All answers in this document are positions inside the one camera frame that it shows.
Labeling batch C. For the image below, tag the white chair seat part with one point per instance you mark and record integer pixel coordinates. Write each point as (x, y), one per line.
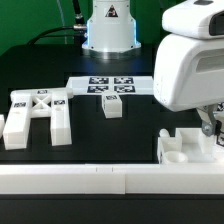
(188, 145)

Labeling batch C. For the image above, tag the white front rail barrier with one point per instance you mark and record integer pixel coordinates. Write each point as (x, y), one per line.
(112, 179)

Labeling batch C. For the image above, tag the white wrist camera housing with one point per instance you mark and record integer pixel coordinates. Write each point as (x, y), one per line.
(200, 19)

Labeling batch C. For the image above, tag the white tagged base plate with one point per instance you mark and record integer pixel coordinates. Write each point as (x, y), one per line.
(123, 85)

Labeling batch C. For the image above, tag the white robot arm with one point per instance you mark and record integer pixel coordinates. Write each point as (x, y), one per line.
(111, 32)

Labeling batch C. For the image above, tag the white part left edge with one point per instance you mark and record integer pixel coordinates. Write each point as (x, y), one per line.
(2, 123)

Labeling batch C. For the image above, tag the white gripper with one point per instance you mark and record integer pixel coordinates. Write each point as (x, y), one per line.
(189, 73)

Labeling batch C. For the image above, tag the white chair back frame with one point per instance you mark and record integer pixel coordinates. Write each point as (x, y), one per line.
(28, 104)

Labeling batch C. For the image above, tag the white tagged right block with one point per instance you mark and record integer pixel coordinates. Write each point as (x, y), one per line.
(220, 107)

